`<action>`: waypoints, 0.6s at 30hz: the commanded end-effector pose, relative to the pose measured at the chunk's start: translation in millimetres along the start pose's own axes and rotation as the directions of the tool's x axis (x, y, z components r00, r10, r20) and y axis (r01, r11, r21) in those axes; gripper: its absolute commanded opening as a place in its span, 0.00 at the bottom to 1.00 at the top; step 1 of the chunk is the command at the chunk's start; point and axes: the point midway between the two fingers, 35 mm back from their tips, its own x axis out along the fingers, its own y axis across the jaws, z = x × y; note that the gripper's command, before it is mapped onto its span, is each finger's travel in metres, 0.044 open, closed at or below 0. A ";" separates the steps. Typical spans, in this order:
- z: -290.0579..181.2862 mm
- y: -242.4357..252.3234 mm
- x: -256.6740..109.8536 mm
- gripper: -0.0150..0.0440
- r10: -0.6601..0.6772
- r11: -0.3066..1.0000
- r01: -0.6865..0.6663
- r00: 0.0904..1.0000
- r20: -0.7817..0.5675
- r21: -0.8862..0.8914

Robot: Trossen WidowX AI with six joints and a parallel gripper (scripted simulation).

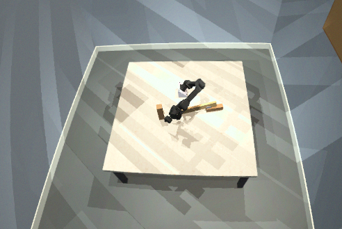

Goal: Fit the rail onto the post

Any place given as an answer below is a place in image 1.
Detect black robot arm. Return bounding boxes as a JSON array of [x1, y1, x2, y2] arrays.
[[170, 78, 206, 120]]

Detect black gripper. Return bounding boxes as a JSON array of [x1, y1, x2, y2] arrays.
[[164, 105, 175, 124]]

